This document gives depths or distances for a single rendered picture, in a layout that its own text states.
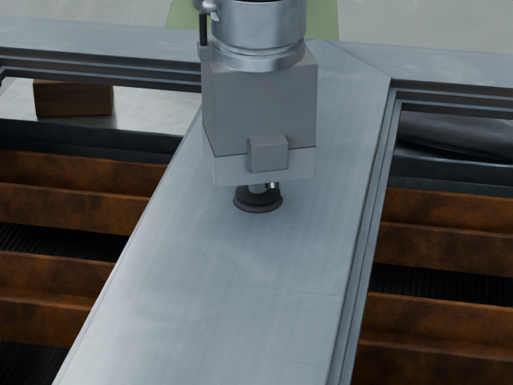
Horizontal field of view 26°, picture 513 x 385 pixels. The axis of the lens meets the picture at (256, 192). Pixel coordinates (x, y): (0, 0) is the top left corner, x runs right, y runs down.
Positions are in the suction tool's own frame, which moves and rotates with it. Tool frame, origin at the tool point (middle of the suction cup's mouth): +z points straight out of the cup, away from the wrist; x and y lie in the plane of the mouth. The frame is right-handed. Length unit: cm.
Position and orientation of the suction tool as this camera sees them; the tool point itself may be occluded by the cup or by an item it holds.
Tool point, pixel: (257, 211)
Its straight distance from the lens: 96.3
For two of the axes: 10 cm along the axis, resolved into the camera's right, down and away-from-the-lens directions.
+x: -2.1, -5.1, 8.4
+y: 9.8, -1.1, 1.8
